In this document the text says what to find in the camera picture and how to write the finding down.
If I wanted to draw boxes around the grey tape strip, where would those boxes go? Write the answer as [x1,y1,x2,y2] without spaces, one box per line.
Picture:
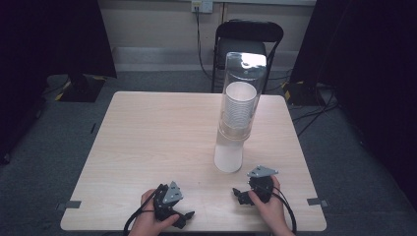
[306,197,329,208]
[55,200,83,211]

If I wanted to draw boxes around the black folding chair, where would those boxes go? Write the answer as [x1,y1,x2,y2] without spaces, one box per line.
[210,19,285,94]

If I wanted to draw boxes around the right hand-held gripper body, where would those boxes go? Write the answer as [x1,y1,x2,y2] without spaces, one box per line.
[246,164,280,204]

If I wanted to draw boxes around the white wall socket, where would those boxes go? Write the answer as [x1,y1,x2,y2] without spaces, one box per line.
[191,0,214,15]

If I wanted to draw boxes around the stack of white paper cups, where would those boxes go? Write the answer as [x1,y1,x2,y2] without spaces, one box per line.
[221,81,259,131]

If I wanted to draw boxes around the person's left hand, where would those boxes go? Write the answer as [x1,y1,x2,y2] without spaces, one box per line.
[129,188,181,234]

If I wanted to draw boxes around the person's right hand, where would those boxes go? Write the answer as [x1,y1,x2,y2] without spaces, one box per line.
[247,175,290,233]

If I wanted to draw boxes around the black wall socket cable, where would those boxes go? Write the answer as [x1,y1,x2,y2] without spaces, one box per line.
[195,5,214,82]

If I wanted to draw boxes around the clear plastic cup dispenser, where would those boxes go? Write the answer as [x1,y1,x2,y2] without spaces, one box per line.
[214,51,268,143]

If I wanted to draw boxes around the black stand base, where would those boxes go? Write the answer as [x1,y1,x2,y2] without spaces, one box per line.
[282,80,324,107]
[54,73,108,103]

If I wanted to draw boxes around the black curtain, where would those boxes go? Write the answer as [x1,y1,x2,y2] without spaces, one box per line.
[289,0,417,212]
[0,0,118,165]

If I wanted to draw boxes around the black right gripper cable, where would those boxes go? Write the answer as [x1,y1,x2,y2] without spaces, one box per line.
[251,182,299,236]

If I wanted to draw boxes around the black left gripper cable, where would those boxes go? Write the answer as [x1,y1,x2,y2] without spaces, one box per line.
[122,183,165,236]

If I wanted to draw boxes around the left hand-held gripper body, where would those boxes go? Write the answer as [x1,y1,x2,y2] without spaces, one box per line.
[152,180,185,222]

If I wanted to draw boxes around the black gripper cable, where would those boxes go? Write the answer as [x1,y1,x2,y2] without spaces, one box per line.
[122,183,165,236]
[251,182,299,236]

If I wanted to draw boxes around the white paper cup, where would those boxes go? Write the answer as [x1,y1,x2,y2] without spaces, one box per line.
[213,137,246,174]

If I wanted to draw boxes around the black floor cables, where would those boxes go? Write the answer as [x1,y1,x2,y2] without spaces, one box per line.
[289,86,340,138]

